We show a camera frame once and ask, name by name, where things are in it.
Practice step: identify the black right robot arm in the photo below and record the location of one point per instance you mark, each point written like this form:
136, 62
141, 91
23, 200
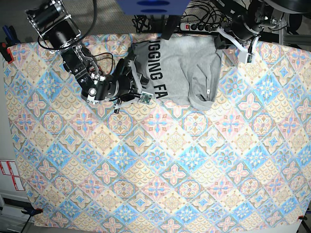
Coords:
58, 32

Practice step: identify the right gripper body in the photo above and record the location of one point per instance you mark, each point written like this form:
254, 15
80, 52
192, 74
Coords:
127, 88

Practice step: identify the orange black clamp lower right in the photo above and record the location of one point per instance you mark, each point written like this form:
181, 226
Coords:
303, 218

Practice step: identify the orange black clamp upper left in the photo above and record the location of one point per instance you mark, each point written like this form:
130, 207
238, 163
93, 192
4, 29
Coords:
6, 53

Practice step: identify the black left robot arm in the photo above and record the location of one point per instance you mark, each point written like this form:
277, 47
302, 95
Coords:
274, 21

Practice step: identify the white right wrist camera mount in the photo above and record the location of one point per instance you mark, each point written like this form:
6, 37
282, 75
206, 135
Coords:
141, 82

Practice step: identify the orange black clamp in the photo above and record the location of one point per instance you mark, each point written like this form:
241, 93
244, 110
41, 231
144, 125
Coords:
31, 211
6, 53
303, 218

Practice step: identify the grey T-shirt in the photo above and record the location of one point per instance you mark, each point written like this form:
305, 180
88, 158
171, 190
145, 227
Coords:
183, 69

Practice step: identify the orange black clamp lower left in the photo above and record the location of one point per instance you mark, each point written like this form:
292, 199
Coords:
31, 211

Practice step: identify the patterned tile tablecloth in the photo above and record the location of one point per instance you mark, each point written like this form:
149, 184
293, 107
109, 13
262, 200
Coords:
165, 168

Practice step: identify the red white labels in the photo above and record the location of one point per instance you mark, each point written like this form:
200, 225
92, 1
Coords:
9, 168

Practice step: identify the white power strip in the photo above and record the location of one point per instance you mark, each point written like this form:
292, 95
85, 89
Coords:
198, 27

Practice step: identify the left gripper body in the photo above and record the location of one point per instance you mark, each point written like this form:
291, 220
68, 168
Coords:
244, 27

